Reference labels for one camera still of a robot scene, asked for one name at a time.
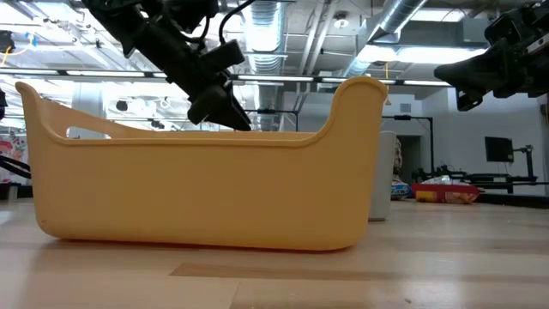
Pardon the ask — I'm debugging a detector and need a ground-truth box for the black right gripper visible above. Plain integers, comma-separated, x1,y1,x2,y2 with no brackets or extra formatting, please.
433,0,549,112

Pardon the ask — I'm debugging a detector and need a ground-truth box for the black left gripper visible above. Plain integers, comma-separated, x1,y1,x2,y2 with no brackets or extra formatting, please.
128,19,253,132

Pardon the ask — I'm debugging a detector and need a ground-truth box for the yellow plastic bin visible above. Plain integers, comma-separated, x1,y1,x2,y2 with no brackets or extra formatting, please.
15,76,389,252

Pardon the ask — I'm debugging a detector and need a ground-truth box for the orange red Maruchan noodle pack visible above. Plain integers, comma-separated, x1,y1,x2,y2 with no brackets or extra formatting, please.
410,183,481,205

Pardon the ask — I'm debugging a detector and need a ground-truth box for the white plastic bin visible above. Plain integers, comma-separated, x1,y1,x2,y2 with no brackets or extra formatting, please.
367,130,398,222

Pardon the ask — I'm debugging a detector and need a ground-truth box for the black monitor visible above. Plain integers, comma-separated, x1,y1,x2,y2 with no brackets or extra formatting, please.
484,136,515,164

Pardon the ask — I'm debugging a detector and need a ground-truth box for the black desk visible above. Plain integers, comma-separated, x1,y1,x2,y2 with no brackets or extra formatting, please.
411,169,549,194

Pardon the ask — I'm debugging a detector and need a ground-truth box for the black monitor stand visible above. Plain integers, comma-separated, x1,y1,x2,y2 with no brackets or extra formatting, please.
512,144,540,194

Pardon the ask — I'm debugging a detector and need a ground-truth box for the black hanging ceiling device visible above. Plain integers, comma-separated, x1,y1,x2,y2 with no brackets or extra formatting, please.
0,30,16,55

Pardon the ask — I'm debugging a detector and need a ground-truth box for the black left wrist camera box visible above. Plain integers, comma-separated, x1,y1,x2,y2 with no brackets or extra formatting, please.
199,39,246,73

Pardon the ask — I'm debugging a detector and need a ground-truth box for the black metal gantry frame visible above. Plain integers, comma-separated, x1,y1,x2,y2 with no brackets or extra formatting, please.
381,114,434,173

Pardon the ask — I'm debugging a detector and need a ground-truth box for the black camera cable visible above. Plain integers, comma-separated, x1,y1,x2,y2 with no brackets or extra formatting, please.
218,0,258,46

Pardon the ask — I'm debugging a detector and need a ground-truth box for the silver spiral ceiling duct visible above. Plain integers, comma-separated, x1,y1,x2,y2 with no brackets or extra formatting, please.
242,0,289,132

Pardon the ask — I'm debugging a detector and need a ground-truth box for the silver smooth ceiling duct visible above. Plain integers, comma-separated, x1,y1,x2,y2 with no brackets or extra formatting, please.
341,0,430,78

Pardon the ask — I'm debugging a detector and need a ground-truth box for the black curved cable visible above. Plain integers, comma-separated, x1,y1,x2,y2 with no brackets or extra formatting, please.
0,154,32,180

